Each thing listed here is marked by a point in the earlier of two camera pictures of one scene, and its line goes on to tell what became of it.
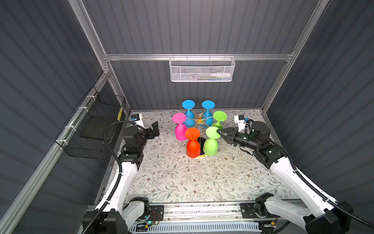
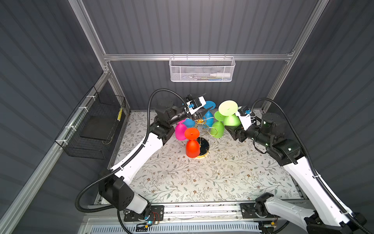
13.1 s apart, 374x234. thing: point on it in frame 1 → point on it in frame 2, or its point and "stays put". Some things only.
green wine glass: (219, 116) stays put
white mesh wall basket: (198, 69) stays put
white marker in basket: (220, 75) stays put
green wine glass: (211, 145) → (228, 108)
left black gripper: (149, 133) → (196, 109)
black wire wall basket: (83, 136) stays put
